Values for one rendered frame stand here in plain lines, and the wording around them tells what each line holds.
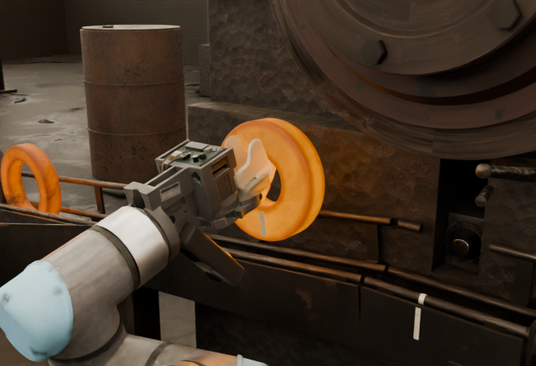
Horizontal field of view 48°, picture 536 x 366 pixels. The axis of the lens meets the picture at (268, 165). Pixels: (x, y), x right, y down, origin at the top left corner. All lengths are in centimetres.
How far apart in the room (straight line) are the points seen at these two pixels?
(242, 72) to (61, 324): 58
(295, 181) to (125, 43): 272
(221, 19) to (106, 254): 56
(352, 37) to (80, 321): 36
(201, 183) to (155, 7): 961
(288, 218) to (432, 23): 30
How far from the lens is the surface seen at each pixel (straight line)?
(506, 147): 64
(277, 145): 72
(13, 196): 142
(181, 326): 207
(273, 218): 74
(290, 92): 94
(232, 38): 101
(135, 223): 59
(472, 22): 54
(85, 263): 56
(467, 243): 80
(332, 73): 69
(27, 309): 54
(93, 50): 348
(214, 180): 63
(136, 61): 339
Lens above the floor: 104
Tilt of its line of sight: 16 degrees down
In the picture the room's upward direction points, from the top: straight up
